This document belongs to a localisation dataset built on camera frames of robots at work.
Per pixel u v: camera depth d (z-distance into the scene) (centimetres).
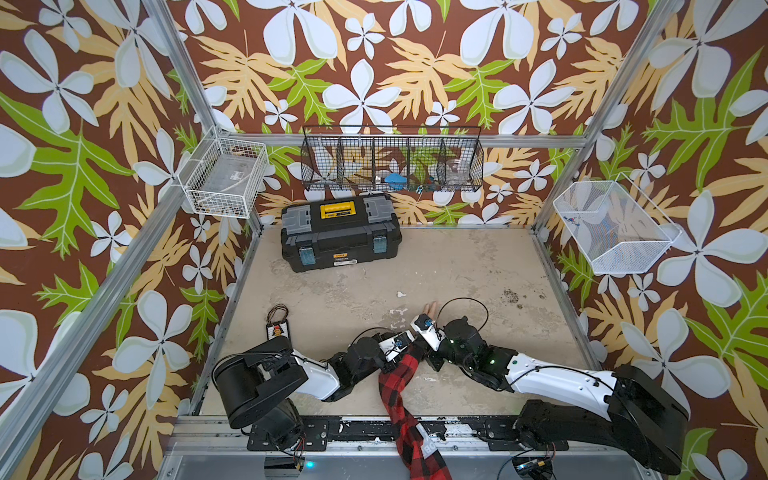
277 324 91
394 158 99
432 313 94
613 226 84
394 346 70
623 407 42
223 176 84
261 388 45
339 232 96
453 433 75
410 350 82
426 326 70
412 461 68
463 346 63
